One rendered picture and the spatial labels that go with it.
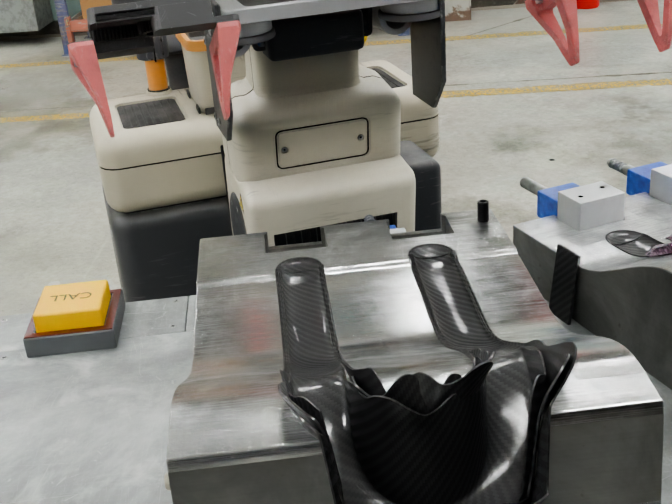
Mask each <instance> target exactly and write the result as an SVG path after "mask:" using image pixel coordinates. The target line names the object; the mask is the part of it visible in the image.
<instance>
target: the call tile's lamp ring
mask: <svg viewBox="0 0 672 504"><path fill-rule="evenodd" d="M121 290H122V289H113V290H110V293H113V297H112V301H111V305H110V309H109V313H108V317H107V321H106V325H103V326H94V327H85V328H75V329H66V330H57V331H48V332H39V333H33V332H34V329H35V325H34V320H33V315H32V318H31V320H30V323H29V325H28V328H27V330H26V333H25V335H24V338H23V339H27V338H36V337H46V336H55V335H64V334H73V333H82V332H91V331H100V330H109V329H113V324H114V320H115V316H116V312H117V307H118V303H119V299H120V294H121Z"/></svg>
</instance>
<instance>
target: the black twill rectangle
mask: <svg viewBox="0 0 672 504"><path fill-rule="evenodd" d="M580 258H581V256H579V255H578V254H576V253H574V252H573V251H571V250H570V249H568V248H566V247H565V246H563V245H561V244H558V245H557V252H556V259H555V266H554V273H553V281H552V288H551V295H550V302H549V308H550V310H551V311H552V313H553V314H554V315H555V316H556V317H558V318H559V319H560V320H562V321H563V322H564V323H566V324H567V325H571V318H572V312H573V305H574V298H575V292H576V285H577V278H578V271H579V265H580Z"/></svg>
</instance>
